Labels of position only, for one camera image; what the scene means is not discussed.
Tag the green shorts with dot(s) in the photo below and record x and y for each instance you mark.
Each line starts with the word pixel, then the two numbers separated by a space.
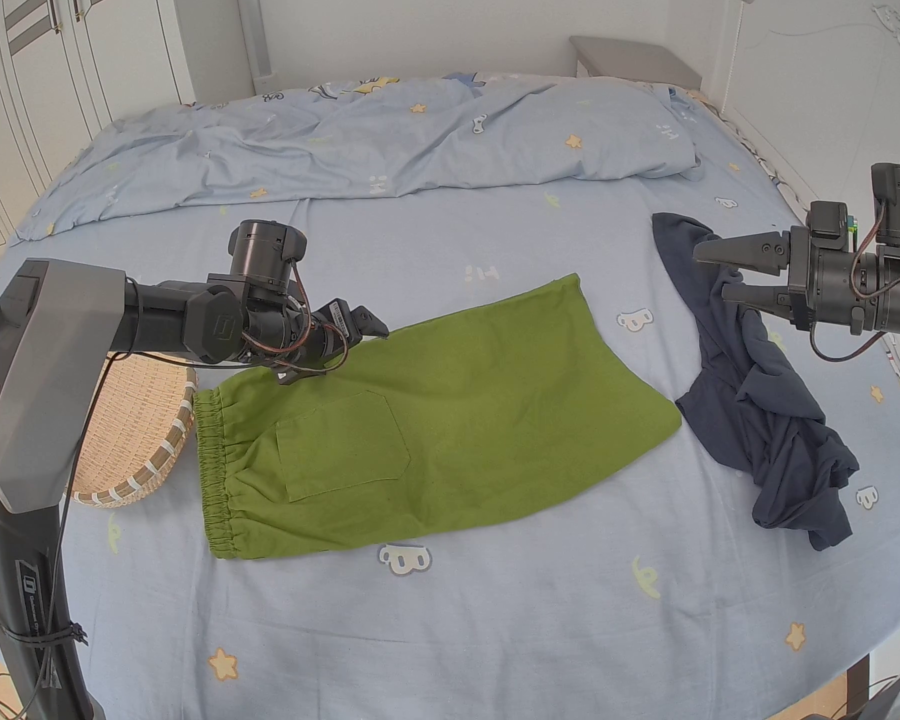
pixel 457 417

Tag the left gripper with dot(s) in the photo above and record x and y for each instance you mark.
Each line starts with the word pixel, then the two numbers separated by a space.
pixel 285 336

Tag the grey bedside table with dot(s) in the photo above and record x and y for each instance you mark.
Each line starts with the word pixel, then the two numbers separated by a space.
pixel 630 61

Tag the round woven basket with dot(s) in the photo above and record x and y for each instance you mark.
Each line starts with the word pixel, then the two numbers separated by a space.
pixel 135 432

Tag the grey wall pipe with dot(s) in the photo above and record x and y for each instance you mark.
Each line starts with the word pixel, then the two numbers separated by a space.
pixel 255 27

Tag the dark blue garment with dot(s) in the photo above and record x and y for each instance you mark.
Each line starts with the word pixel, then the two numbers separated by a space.
pixel 780 432

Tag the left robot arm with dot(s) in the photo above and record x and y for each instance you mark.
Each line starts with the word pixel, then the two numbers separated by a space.
pixel 45 372

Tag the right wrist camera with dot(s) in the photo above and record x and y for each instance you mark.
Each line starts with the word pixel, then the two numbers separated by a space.
pixel 829 226

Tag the white wardrobe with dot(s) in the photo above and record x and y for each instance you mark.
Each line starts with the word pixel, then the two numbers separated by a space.
pixel 37 64

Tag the bed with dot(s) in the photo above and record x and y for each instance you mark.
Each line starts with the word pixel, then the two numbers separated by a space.
pixel 457 627

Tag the pale blue quilt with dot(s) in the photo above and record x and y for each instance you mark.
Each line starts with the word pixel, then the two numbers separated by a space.
pixel 345 147

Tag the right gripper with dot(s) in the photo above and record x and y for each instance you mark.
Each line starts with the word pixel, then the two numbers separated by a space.
pixel 840 289

